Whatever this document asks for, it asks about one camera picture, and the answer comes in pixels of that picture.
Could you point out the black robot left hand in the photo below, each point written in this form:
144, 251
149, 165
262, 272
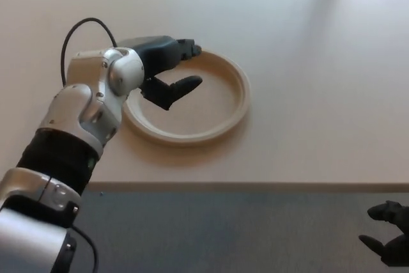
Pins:
156, 54

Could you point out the beige round paper plate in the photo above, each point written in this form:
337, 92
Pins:
204, 110

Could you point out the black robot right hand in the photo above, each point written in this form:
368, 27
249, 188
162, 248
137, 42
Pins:
399, 250

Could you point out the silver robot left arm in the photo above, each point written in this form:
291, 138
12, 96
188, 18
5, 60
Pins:
80, 100

